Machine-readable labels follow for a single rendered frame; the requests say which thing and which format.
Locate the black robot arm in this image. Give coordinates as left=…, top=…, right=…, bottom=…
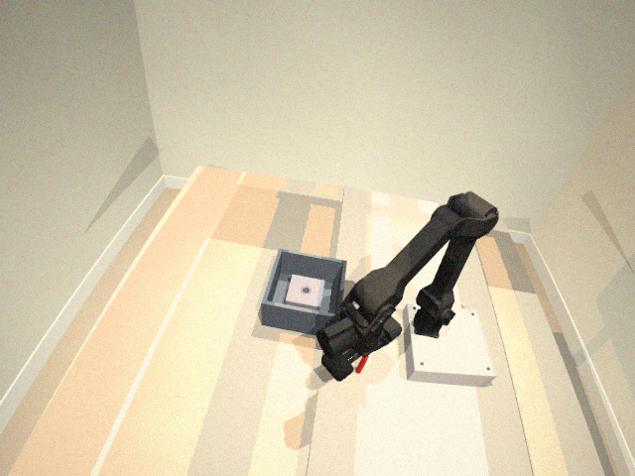
left=317, top=190, right=499, bottom=359

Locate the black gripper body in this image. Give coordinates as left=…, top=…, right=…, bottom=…
left=321, top=315, right=402, bottom=382

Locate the red peg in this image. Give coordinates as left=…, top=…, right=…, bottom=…
left=355, top=356, right=368, bottom=374

